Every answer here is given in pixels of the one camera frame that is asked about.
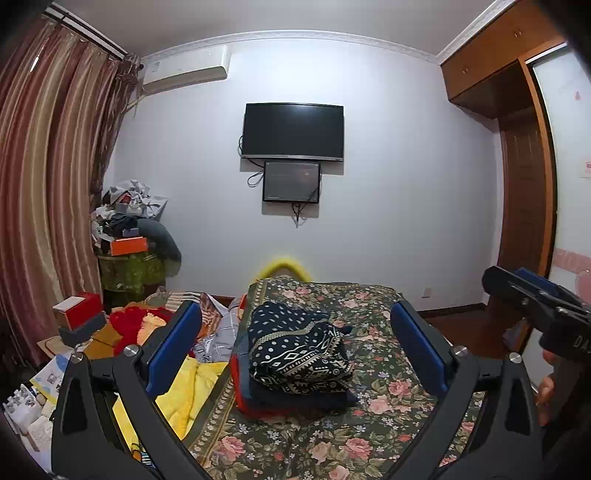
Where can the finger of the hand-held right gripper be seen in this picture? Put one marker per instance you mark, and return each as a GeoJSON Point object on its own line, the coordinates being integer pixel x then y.
{"type": "Point", "coordinates": [503, 281]}
{"type": "Point", "coordinates": [538, 281]}

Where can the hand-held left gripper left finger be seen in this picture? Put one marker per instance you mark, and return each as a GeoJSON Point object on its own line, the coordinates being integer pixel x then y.
{"type": "Point", "coordinates": [173, 350]}

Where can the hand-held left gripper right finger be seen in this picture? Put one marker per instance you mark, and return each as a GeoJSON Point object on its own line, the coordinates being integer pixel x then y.
{"type": "Point", "coordinates": [418, 350]}

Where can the navy patterned hoodie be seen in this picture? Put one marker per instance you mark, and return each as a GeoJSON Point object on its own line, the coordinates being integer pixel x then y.
{"type": "Point", "coordinates": [295, 346]}

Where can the blue jeans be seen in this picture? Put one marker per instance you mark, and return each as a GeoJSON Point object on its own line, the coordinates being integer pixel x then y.
{"type": "Point", "coordinates": [300, 400]}

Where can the pile of clothes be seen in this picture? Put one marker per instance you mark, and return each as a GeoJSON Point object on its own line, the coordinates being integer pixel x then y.
{"type": "Point", "coordinates": [124, 207]}

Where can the person's right hand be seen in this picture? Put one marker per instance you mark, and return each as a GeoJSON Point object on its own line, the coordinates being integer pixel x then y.
{"type": "Point", "coordinates": [549, 392]}

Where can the yellow blanket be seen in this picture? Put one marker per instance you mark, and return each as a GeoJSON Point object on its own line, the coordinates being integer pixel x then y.
{"type": "Point", "coordinates": [194, 387]}

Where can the grey plaid shirt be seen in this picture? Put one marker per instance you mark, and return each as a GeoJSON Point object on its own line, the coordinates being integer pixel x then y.
{"type": "Point", "coordinates": [217, 341]}

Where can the striped brown cloth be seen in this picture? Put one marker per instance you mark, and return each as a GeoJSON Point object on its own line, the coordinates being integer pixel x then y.
{"type": "Point", "coordinates": [171, 300]}

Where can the wooden room door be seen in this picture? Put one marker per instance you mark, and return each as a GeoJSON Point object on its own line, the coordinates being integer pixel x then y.
{"type": "Point", "coordinates": [524, 207]}

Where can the red garment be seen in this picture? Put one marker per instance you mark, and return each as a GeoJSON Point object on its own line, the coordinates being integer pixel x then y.
{"type": "Point", "coordinates": [240, 387]}

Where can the green cloth cover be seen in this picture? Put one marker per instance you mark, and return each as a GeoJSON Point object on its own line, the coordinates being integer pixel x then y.
{"type": "Point", "coordinates": [131, 277]}

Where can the grey plastic holder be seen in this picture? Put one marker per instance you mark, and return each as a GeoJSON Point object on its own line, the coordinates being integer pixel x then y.
{"type": "Point", "coordinates": [85, 330]}

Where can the floral bed blanket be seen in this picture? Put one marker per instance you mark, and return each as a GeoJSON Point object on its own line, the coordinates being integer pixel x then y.
{"type": "Point", "coordinates": [369, 429]}

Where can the red white box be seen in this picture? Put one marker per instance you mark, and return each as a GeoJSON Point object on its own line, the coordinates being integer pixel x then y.
{"type": "Point", "coordinates": [81, 307]}

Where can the orange box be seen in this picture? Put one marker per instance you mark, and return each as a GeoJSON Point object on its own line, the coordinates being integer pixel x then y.
{"type": "Point", "coordinates": [129, 246]}

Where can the yellow round object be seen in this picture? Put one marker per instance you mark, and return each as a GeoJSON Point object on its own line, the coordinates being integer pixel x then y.
{"type": "Point", "coordinates": [284, 267]}

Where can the white sliding wardrobe door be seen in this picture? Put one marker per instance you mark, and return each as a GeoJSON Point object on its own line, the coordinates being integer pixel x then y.
{"type": "Point", "coordinates": [570, 138]}

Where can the pile of paper leaflets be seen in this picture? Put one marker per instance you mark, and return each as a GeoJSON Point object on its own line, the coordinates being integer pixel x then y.
{"type": "Point", "coordinates": [32, 406]}

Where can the striped brown curtain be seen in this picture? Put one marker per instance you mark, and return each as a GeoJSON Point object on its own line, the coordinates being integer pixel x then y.
{"type": "Point", "coordinates": [51, 184]}

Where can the wooden wardrobe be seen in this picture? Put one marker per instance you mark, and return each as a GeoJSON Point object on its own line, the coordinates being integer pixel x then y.
{"type": "Point", "coordinates": [494, 55]}

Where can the white air conditioner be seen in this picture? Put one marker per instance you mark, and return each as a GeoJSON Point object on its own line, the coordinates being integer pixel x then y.
{"type": "Point", "coordinates": [184, 69]}

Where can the curtain rod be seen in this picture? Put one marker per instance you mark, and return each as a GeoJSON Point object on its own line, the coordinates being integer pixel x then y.
{"type": "Point", "coordinates": [87, 30]}

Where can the small black wall monitor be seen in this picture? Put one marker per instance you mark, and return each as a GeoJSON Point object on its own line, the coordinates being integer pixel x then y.
{"type": "Point", "coordinates": [292, 181]}

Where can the black wall television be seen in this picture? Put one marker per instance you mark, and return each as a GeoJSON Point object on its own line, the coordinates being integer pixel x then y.
{"type": "Point", "coordinates": [293, 131]}

